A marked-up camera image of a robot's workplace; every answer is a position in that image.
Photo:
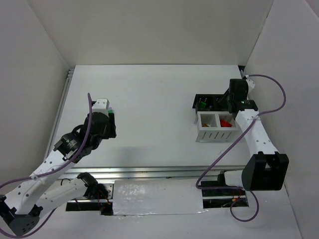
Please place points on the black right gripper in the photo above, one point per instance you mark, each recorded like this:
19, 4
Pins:
223, 98

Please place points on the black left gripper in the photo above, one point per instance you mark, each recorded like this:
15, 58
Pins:
111, 125

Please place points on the red curved lego brick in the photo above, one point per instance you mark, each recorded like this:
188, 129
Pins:
224, 123

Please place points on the green curved lego brick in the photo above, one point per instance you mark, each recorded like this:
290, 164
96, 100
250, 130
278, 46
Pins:
201, 106

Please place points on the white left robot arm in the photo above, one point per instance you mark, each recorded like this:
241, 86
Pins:
22, 208

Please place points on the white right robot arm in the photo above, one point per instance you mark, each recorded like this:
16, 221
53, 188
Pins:
266, 168

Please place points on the white slotted container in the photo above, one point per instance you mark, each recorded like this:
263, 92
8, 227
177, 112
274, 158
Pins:
215, 133

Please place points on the white taped cover panel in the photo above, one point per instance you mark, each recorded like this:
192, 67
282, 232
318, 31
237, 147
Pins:
157, 197

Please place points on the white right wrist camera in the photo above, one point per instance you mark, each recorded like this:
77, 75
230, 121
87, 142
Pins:
251, 84

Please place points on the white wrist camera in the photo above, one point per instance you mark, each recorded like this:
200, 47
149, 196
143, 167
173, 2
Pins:
251, 84
101, 106

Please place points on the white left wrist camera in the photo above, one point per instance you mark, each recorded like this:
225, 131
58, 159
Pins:
101, 106

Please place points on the aluminium front rail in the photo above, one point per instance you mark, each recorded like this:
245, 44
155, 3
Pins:
137, 173

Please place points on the aluminium rail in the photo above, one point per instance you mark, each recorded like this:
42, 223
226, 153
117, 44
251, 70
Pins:
60, 108
137, 173

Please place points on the aluminium left side rail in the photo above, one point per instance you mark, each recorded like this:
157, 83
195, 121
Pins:
60, 108

